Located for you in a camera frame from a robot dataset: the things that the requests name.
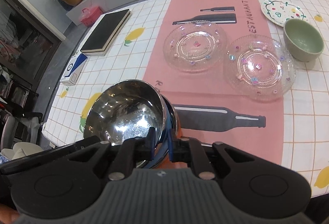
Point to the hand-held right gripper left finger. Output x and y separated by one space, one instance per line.
151 143

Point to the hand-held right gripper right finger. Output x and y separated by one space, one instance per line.
170 144

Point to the stainless steel bowl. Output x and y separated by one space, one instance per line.
123 111
170 116

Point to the clear glass plate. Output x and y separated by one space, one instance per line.
196 45
259 67

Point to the grey chair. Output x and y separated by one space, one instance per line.
18 126

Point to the pink bottle print placemat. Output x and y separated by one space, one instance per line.
205 90

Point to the white and blue box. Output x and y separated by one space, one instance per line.
73 69

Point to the dark glass cabinet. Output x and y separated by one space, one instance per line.
23 39

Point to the black hardcover book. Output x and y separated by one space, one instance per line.
105 31

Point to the red plastic basket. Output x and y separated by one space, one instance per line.
90 16

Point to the green ceramic bowl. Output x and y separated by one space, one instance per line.
303 39

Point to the white painted plate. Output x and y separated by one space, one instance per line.
281 12

